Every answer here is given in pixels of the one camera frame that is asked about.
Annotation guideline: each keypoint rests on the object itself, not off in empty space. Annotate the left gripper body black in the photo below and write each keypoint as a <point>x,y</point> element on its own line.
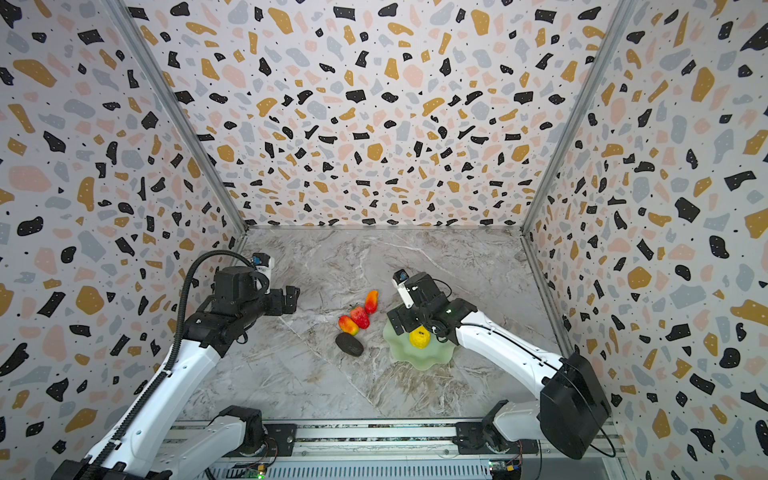
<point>268,303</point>

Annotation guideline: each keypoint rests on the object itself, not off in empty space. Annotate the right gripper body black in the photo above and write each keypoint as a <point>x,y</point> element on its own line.
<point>410,321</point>

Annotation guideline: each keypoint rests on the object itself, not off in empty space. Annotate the yellow fake lemon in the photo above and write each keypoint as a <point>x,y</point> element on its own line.
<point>420,338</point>

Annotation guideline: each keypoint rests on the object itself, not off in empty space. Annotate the red fake strawberry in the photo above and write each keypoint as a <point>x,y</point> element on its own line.
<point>360,317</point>

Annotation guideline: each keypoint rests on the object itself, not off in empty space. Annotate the red orange fake apple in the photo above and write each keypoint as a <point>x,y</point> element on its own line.
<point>348,325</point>

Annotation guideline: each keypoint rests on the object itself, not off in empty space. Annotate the dark fake avocado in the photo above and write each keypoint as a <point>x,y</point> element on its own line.
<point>348,344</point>

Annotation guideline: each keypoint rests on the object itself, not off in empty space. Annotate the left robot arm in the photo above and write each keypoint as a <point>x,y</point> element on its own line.
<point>131,449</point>

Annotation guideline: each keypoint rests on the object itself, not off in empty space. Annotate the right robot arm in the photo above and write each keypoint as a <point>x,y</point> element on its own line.
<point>569,408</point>

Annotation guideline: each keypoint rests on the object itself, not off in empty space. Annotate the light green wavy fruit bowl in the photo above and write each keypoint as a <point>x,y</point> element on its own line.
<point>436,353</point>

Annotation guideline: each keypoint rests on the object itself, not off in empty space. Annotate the red yellow fake mango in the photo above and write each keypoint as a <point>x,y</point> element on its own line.
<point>371,302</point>

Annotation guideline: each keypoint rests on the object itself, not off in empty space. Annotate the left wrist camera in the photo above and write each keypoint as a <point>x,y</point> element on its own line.
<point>263,263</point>

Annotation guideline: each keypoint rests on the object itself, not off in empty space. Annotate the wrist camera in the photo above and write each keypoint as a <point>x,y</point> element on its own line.
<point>399,281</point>
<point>263,263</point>

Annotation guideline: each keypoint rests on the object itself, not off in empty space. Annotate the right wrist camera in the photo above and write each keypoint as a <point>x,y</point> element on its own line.
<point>399,281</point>

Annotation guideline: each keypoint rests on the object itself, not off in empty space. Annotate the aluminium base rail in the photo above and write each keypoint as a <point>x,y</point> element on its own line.
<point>411,449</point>

